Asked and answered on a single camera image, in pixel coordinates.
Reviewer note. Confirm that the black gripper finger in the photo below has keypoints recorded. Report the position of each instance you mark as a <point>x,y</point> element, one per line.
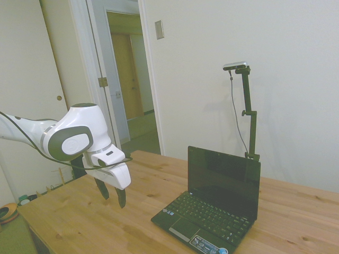
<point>103,190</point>
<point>121,198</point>

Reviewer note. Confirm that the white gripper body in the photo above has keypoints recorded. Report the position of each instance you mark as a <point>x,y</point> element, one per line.
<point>120,176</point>

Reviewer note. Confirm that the black laptop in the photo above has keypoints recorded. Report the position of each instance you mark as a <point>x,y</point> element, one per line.
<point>219,185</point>

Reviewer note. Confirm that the black upright speaker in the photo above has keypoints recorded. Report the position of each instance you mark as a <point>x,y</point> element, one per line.
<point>78,172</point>

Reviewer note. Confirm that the wooden peg rack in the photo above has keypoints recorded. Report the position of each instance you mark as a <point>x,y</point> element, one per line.
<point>61,177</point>

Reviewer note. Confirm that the black bowl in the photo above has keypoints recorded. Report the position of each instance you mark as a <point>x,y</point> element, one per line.
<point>32,197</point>

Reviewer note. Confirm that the teal lidded container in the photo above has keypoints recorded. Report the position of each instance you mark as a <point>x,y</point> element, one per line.
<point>23,199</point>

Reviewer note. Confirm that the metal door latch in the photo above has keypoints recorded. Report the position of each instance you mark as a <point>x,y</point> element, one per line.
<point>117,94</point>

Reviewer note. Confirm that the brass door hinge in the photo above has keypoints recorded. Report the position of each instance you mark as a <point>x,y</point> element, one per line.
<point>102,82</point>

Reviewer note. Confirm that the wooden hallway door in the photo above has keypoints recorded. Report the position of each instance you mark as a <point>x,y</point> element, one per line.
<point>127,79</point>

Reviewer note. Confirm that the orange bowl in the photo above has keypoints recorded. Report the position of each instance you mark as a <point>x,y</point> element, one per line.
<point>9,211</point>

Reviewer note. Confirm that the white open door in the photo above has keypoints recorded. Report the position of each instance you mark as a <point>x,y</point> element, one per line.
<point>111,66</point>

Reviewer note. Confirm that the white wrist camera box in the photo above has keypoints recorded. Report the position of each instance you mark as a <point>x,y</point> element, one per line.
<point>107,157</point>

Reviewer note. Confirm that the black camera stand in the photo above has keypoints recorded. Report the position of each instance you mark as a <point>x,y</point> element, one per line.
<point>250,105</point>

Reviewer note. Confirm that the metal wall switch plate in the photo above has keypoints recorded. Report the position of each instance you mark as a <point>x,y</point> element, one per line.
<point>159,30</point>

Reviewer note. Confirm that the grey exterior camera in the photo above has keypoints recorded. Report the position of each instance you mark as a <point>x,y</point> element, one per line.
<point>235,65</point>

